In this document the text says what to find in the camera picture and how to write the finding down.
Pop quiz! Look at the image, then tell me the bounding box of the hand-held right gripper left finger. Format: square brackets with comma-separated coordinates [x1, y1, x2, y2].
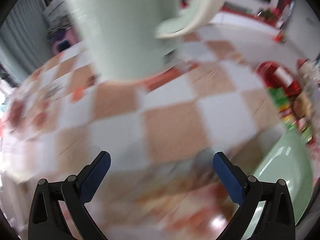
[28, 151, 111, 240]

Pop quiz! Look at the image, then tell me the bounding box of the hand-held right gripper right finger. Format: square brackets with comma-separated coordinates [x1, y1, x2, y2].
[213, 151, 296, 240]

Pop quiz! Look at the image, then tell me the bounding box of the mint green plate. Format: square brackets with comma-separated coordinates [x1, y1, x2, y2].
[234, 131, 314, 228]

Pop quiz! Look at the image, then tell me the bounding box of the mint green bowl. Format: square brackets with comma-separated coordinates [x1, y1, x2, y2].
[59, 0, 232, 80]

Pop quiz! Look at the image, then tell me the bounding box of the checkered printed tablecloth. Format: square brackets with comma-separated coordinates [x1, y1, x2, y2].
[0, 26, 288, 240]

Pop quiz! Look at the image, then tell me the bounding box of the green packet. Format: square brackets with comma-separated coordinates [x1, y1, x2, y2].
[269, 87, 298, 113]

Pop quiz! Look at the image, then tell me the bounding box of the blue plastic stool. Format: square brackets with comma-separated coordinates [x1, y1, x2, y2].
[57, 39, 70, 52]

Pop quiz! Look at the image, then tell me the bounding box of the pink plastic stool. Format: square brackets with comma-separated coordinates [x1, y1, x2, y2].
[51, 29, 80, 55]

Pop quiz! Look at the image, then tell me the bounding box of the grey curtain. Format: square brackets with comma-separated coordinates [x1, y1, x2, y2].
[0, 0, 50, 85]

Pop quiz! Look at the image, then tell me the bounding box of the red edged white counter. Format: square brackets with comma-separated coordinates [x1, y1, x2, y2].
[210, 0, 320, 63]

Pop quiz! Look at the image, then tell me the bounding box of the potted plant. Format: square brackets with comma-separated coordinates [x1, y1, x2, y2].
[257, 6, 283, 22]

